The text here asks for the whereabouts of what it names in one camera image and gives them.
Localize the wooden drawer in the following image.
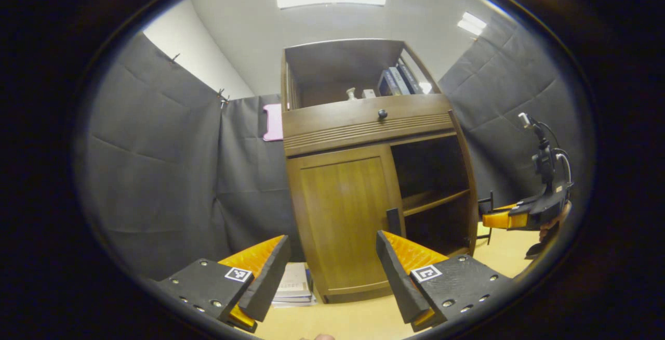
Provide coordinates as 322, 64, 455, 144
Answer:
282, 94, 455, 157

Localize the wooden shoe cabinet door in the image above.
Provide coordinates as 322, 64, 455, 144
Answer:
286, 145, 406, 296
448, 110, 481, 257

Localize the white book under paperback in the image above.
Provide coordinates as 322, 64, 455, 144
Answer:
271, 270, 317, 308

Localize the wooden double-door shoe cabinet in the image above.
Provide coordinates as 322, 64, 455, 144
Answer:
281, 38, 494, 304

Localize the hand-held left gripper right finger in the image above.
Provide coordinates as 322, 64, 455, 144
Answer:
376, 230, 515, 333

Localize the grey book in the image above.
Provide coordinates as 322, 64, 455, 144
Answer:
389, 66, 412, 96

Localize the dark blue book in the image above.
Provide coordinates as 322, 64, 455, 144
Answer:
378, 69, 401, 96

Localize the dark spined book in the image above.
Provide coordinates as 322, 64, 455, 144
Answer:
396, 62, 424, 95

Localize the small ceiling light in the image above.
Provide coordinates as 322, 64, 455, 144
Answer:
457, 11, 487, 36

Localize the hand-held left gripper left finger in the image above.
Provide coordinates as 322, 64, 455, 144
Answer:
156, 234, 291, 334

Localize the beige paperback book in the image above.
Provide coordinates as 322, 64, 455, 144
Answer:
275, 262, 311, 298

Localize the black backdrop cloth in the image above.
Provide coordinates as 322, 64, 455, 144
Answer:
75, 12, 593, 281

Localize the wooden inner shelf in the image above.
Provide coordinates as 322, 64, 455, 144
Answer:
402, 189, 471, 217

